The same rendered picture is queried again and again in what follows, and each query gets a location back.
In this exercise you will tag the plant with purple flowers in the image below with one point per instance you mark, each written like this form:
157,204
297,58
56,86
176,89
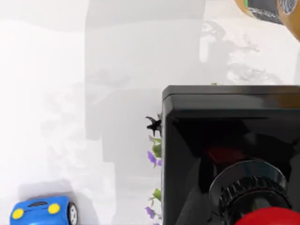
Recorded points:
156,148

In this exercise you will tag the black box with red knob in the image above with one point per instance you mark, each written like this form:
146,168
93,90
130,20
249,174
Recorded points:
187,140

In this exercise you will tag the blue toy car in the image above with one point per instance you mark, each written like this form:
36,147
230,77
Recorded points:
39,208

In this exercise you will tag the golden brown and grey vessel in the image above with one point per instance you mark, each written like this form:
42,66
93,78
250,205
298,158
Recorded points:
290,23

